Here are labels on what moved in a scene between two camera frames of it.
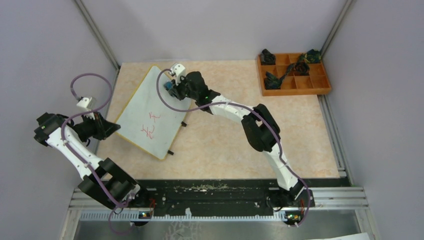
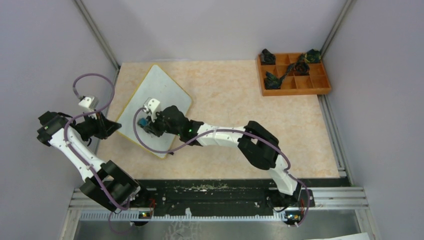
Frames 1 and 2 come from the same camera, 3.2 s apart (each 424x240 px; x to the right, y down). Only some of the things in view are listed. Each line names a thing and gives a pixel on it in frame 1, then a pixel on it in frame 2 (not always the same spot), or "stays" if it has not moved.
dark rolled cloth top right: [313, 56] stays
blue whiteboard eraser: [169, 85] to [143, 121]
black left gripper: [104, 127] stays
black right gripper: [174, 90] to [153, 126]
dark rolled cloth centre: [302, 68] stays
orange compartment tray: [291, 75] stays
